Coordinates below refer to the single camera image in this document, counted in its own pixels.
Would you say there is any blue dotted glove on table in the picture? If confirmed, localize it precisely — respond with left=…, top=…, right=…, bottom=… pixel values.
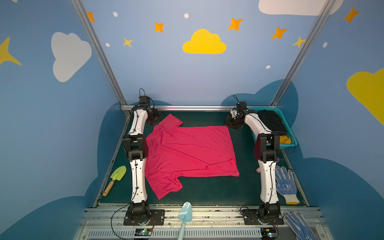
left=276, top=166, right=300, bottom=205

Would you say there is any green circuit board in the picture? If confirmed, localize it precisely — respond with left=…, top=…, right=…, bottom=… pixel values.
left=261, top=228, right=278, bottom=240
left=135, top=229, right=152, bottom=237

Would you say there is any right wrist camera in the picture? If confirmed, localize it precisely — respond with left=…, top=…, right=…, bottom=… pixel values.
left=231, top=108, right=238, bottom=118

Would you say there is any aluminium frame left post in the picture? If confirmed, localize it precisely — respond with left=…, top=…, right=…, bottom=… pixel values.
left=71, top=0, right=127, bottom=107

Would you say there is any aluminium frame post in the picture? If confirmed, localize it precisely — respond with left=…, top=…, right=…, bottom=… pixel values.
left=71, top=0, right=127, bottom=107
left=270, top=0, right=336, bottom=107

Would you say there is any blue dotted glove on rail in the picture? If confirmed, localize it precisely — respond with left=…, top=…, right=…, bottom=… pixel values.
left=284, top=210, right=318, bottom=240

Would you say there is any yellow t-shirt in basket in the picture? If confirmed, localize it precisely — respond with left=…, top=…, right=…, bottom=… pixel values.
left=280, top=136, right=292, bottom=145

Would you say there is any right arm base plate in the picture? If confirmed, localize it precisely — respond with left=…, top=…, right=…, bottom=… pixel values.
left=240, top=208, right=284, bottom=225

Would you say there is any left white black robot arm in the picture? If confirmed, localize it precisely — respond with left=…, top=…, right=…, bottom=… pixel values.
left=123, top=95, right=161, bottom=225

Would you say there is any light blue toy shovel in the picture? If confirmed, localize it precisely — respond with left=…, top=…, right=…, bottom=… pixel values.
left=177, top=202, right=193, bottom=240

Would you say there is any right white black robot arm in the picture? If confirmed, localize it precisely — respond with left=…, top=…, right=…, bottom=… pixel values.
left=225, top=102, right=284, bottom=225

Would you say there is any aluminium frame back bar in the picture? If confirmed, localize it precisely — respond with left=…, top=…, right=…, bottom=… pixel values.
left=121, top=105, right=277, bottom=112

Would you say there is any right green circuit board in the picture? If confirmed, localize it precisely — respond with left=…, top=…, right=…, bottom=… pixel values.
left=261, top=228, right=278, bottom=240

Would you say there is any green toy spatula wooden handle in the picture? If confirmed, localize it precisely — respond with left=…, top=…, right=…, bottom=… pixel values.
left=102, top=166, right=127, bottom=197

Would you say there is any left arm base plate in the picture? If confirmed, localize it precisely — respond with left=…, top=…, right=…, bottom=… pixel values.
left=123, top=209, right=166, bottom=226

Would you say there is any black t-shirt in basket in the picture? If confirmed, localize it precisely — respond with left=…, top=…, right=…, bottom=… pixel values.
left=257, top=110, right=288, bottom=134

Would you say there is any magenta pink t-shirt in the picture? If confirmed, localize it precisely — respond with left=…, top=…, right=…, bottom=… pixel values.
left=145, top=114, right=240, bottom=200

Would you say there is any aluminium frame right post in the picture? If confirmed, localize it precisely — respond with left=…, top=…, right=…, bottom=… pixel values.
left=270, top=0, right=336, bottom=107

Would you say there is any left green circuit board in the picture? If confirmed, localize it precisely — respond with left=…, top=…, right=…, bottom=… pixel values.
left=135, top=229, right=152, bottom=237

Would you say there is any teal plastic basket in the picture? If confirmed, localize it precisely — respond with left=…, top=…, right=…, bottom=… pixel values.
left=246, top=107, right=298, bottom=149

